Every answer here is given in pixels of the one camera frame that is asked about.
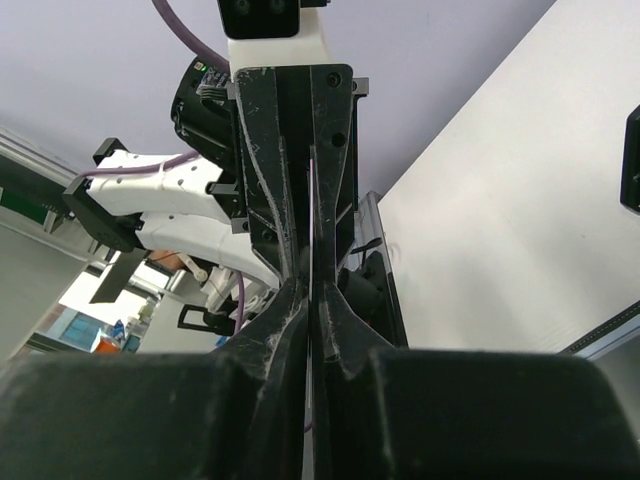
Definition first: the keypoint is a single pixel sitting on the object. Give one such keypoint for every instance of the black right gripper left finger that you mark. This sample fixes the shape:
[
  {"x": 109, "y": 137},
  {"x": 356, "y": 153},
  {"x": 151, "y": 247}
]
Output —
[{"x": 234, "y": 413}]

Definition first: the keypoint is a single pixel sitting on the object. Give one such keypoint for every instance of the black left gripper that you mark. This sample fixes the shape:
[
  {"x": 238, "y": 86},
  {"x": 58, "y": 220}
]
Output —
[{"x": 263, "y": 139}]

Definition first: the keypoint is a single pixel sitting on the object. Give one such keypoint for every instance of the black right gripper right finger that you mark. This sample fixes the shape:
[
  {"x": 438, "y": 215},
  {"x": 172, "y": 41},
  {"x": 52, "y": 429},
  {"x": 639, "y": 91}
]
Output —
[{"x": 382, "y": 412}]

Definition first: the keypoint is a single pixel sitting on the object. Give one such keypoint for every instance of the silver grey card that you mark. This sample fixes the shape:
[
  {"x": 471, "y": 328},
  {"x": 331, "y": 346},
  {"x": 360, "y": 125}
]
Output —
[{"x": 311, "y": 191}]

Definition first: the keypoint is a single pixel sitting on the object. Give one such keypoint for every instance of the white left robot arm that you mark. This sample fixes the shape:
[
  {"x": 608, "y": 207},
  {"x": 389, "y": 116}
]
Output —
[{"x": 133, "y": 202}]

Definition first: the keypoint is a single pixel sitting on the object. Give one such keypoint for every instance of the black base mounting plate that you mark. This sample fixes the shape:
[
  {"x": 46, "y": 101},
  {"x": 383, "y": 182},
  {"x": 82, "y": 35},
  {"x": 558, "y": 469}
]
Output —
[{"x": 366, "y": 279}]

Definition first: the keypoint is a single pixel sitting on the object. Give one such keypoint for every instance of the black left bin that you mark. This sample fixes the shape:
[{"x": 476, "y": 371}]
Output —
[{"x": 629, "y": 191}]

